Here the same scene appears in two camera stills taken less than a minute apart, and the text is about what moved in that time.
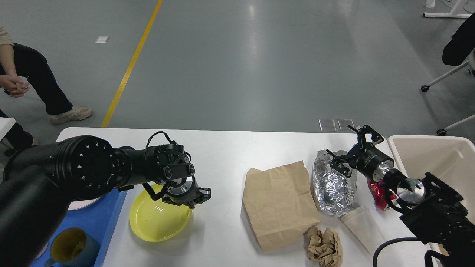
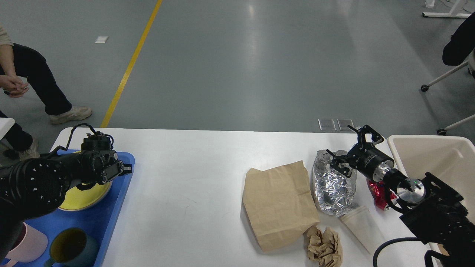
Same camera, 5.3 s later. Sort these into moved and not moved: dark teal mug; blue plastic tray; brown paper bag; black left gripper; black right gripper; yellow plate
Moved: black left gripper; yellow plate
Not moved: black right gripper; brown paper bag; blue plastic tray; dark teal mug
